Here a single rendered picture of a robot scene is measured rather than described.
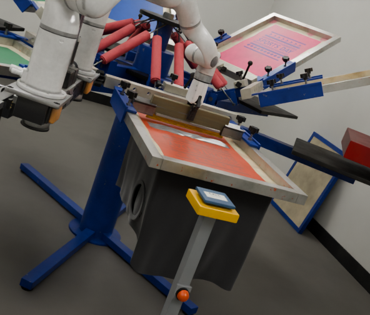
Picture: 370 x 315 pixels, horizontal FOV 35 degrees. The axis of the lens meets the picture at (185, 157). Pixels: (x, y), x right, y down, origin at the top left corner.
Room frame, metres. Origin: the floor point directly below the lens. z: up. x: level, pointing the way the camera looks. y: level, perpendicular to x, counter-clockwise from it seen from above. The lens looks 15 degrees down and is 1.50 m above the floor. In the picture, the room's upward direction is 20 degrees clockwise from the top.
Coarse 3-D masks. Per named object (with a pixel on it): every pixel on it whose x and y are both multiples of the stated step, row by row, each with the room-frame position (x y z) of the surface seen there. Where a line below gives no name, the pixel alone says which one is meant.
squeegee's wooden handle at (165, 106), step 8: (152, 96) 2.36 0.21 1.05; (160, 96) 2.37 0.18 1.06; (160, 104) 2.36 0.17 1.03; (168, 104) 2.37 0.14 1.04; (176, 104) 2.39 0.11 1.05; (184, 104) 2.40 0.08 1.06; (160, 112) 2.37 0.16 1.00; (168, 112) 2.38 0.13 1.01; (176, 112) 2.39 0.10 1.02; (184, 112) 2.40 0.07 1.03; (200, 112) 2.43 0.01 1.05; (208, 112) 2.44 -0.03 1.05; (184, 120) 2.41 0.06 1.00; (200, 120) 2.43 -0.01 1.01; (208, 120) 2.44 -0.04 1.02; (216, 120) 2.46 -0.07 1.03; (224, 120) 2.47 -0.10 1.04; (216, 128) 2.46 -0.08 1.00
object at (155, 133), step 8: (144, 120) 2.32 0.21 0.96; (152, 120) 2.37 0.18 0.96; (152, 128) 2.24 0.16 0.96; (176, 128) 2.39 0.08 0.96; (152, 136) 2.12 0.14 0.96; (160, 136) 2.16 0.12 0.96; (176, 136) 2.25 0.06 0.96; (184, 136) 2.30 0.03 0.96; (160, 144) 2.04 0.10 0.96; (168, 152) 1.98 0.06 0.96; (184, 160) 1.96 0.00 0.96
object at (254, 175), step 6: (192, 132) 2.42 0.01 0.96; (198, 132) 2.46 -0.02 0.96; (192, 138) 2.32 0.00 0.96; (216, 138) 2.48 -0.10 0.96; (222, 138) 2.52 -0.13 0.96; (210, 144) 2.32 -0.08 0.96; (228, 144) 2.44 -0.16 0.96; (228, 150) 2.34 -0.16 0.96; (234, 150) 2.38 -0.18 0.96; (234, 156) 2.28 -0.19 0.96; (240, 156) 2.31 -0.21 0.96; (240, 162) 2.21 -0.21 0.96; (246, 162) 2.25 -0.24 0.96; (216, 168) 2.01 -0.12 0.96; (246, 168) 2.16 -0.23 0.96; (252, 168) 2.20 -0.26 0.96; (240, 174) 2.04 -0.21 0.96; (252, 174) 2.11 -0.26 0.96; (258, 174) 2.14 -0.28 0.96
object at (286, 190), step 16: (128, 112) 2.19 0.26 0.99; (128, 128) 2.11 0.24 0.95; (144, 144) 1.86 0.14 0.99; (240, 144) 2.48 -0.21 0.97; (160, 160) 1.76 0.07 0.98; (176, 160) 1.80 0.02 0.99; (256, 160) 2.30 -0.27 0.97; (192, 176) 1.80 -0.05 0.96; (208, 176) 1.82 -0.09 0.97; (224, 176) 1.84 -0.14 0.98; (240, 176) 1.89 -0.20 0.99; (272, 176) 2.14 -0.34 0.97; (256, 192) 1.89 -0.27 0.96; (272, 192) 1.91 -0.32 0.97; (288, 192) 1.93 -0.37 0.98
